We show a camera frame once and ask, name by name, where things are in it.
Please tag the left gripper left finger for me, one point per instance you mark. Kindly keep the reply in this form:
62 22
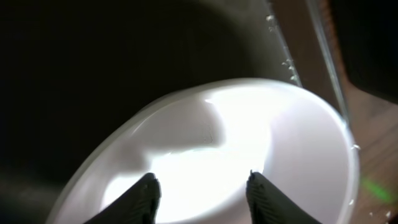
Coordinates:
137 205

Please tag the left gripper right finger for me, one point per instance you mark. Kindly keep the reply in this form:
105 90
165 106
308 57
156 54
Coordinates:
268 205

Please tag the white bowl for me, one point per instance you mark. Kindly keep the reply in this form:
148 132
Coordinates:
202 143

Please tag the dark brown serving tray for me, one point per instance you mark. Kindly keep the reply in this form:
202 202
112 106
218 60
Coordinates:
72 72

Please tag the black rectangular tray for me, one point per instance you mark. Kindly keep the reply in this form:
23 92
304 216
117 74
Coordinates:
367 35

